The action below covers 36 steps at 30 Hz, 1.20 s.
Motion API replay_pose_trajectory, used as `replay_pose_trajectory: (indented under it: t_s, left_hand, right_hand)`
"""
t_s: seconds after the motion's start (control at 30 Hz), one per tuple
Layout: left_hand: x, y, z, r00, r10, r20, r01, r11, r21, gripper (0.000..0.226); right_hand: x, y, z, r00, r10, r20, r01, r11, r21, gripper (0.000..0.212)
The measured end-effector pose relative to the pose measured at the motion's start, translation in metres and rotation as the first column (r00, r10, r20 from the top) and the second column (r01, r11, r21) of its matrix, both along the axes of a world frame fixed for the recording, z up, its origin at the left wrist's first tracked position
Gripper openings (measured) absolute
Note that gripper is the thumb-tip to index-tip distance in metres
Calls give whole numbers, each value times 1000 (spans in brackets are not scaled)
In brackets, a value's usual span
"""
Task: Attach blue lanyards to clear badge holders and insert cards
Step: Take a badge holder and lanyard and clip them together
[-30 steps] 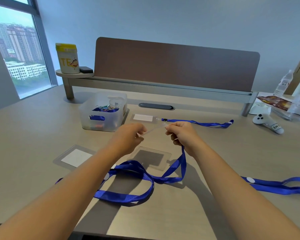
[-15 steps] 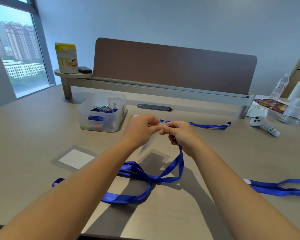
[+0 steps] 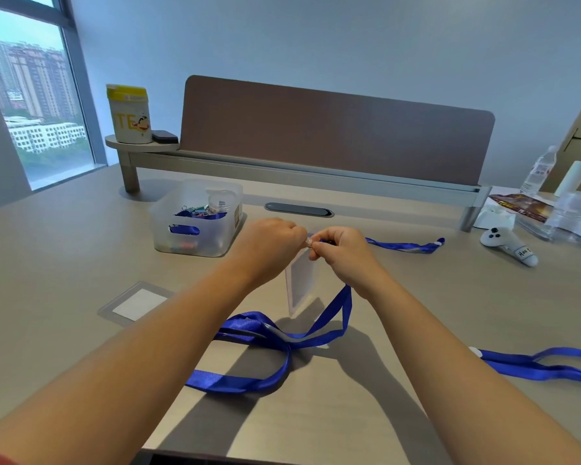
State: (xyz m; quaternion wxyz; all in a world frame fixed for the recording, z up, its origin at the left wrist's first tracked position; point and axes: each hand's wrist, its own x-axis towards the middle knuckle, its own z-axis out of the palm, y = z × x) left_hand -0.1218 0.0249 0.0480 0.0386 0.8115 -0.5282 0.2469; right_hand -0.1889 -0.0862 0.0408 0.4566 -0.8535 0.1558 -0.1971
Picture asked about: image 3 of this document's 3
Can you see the person's right hand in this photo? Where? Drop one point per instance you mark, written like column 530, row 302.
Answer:
column 348, row 261

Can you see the person's left hand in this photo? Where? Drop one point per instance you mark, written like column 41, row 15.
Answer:
column 266, row 251

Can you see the clear card holder white insert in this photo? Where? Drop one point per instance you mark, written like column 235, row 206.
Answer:
column 138, row 305
column 300, row 285

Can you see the person's right forearm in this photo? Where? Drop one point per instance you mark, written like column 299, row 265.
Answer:
column 465, row 382

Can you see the person's left forearm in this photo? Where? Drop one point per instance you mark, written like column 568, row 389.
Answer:
column 116, row 382

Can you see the translucent plastic storage bin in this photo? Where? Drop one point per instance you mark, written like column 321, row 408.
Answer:
column 213, row 242

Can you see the clear plastic ball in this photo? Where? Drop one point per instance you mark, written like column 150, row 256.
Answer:
column 220, row 204

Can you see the pile of colourful binder clips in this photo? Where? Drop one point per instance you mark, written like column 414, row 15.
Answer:
column 196, row 210

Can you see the grey metal desk shelf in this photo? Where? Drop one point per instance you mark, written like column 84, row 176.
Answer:
column 319, row 176

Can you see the brown desk divider panel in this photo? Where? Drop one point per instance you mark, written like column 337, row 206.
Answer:
column 334, row 135

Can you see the white handheld controller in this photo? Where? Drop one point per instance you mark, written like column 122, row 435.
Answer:
column 496, row 237

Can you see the white paper box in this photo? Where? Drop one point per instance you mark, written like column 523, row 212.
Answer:
column 494, row 217

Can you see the small black case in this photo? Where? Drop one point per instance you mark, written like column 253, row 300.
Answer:
column 164, row 136

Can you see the white paper sheet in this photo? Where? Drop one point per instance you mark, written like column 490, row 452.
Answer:
column 501, row 191

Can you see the dark red snack bag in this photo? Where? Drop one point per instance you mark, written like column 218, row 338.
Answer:
column 523, row 205

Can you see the white canister with yellow lid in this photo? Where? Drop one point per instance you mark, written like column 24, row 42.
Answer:
column 130, row 121

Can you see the clear plastic water bottle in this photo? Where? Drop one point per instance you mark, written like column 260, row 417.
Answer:
column 537, row 174

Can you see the clear plastic bag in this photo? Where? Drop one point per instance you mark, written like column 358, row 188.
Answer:
column 573, row 215

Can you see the white paper roll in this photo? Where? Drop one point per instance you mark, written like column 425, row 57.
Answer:
column 572, row 179

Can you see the window with grey frame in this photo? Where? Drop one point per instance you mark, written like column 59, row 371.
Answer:
column 29, row 91

